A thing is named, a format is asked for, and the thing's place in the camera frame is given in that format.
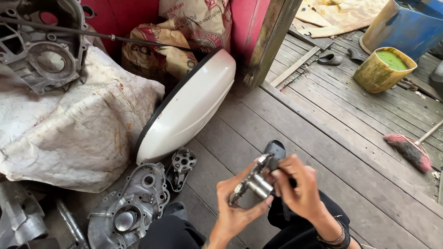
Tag torn cardboard sheets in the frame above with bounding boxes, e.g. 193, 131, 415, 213
294, 0, 390, 39

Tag pink bristle broom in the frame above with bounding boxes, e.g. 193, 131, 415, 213
383, 119, 443, 173

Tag person's left hand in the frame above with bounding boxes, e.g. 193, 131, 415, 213
215, 160, 274, 238

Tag long thin metal rod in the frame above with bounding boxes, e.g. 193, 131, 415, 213
0, 16, 194, 50

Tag dark rounded object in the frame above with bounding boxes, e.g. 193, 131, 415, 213
429, 60, 443, 92

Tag person's black trousers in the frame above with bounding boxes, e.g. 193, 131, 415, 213
138, 190, 352, 249

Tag white woven sack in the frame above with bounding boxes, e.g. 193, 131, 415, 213
0, 45, 166, 193

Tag white scooter side panel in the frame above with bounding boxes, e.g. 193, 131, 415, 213
135, 47, 237, 166

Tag dull grey metal casing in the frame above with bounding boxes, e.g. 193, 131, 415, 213
0, 180, 50, 249

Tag grey aluminium engine crankcase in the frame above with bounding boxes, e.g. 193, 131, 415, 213
0, 0, 96, 95

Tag weathered wooden door post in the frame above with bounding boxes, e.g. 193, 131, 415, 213
242, 0, 304, 89

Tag loose wooden slat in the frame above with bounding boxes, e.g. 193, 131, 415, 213
269, 46, 322, 88

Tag black rubber clog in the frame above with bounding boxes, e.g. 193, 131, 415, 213
347, 47, 368, 65
317, 53, 343, 66

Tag metal flanged engine part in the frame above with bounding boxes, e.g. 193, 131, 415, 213
228, 154, 280, 207

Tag person's right hand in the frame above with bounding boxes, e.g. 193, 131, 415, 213
271, 154, 333, 226

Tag tall brown cement bag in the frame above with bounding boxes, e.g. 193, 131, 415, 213
159, 0, 233, 54

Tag blue plastic barrel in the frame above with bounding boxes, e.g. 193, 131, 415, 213
359, 0, 443, 63

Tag grey metal engine cover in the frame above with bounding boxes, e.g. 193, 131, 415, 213
87, 162, 171, 249

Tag beaded bracelet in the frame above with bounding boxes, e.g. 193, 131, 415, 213
317, 219, 346, 245

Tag crumpled brown cement bag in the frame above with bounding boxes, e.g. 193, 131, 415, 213
121, 19, 200, 91

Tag yellow bucket with green liquid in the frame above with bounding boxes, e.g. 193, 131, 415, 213
353, 47, 418, 94

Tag grey metal tube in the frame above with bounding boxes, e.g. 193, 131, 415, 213
55, 199, 90, 249

